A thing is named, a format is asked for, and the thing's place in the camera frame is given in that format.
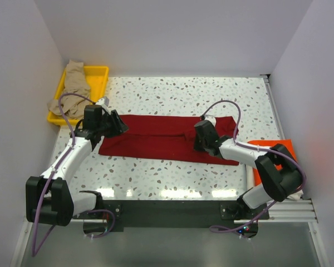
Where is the dark red t shirt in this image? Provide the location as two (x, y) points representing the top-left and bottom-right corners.
(99, 115), (239, 166)

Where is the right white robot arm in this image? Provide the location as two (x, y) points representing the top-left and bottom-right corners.
(194, 120), (306, 219)

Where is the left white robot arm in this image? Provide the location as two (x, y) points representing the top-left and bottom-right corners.
(26, 105), (129, 226)

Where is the yellow plastic tray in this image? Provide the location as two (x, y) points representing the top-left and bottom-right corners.
(47, 66), (109, 126)

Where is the beige crumpled t shirt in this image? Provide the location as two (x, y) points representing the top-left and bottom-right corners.
(61, 60), (91, 120)

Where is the orange folded t shirt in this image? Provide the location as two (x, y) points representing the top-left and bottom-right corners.
(247, 139), (298, 186)

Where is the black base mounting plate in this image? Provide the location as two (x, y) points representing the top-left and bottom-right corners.
(71, 199), (271, 234)

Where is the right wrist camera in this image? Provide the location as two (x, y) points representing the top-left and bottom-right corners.
(200, 115), (217, 126)

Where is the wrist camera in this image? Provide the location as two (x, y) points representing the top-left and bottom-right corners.
(95, 96), (110, 113)
(200, 115), (217, 126)

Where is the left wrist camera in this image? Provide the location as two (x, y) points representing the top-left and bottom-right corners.
(95, 96), (110, 113)

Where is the aluminium frame rail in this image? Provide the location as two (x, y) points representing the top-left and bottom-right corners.
(268, 200), (318, 223)

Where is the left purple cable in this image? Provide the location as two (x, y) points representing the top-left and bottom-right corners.
(30, 93), (116, 258)

